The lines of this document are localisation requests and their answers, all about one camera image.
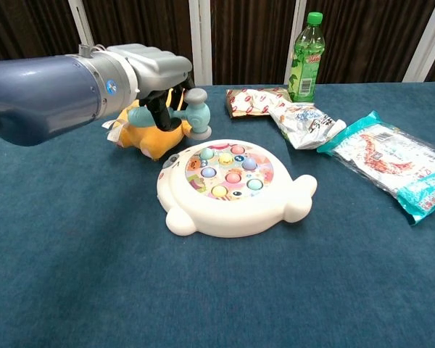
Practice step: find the teal and white food bag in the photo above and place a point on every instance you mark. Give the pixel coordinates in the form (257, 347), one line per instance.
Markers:
(391, 163)

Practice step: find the red and white snack packet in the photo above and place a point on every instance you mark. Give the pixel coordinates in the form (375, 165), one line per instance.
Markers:
(244, 103)

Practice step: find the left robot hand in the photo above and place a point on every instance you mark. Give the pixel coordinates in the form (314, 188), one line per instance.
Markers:
(156, 70)

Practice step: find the yellow plush toy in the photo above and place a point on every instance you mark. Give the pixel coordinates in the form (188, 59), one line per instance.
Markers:
(159, 139)

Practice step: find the blue velvet tablecloth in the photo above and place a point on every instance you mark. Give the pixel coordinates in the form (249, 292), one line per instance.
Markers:
(130, 272)

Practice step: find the silver snack bag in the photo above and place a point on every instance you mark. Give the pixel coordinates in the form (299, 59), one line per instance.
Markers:
(304, 127)

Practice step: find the white whack-a-mole toy game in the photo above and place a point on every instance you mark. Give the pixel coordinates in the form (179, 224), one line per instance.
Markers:
(235, 214)

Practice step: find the green plastic drink bottle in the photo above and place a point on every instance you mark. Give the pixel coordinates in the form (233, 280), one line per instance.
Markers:
(304, 72)

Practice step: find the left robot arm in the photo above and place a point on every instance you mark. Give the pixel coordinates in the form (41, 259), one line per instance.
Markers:
(47, 98)

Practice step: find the light blue toy hammer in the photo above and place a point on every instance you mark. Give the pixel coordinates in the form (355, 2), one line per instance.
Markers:
(197, 115)

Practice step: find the white vertical partition frame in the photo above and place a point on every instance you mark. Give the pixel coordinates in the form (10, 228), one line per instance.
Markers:
(426, 43)
(200, 41)
(295, 36)
(80, 25)

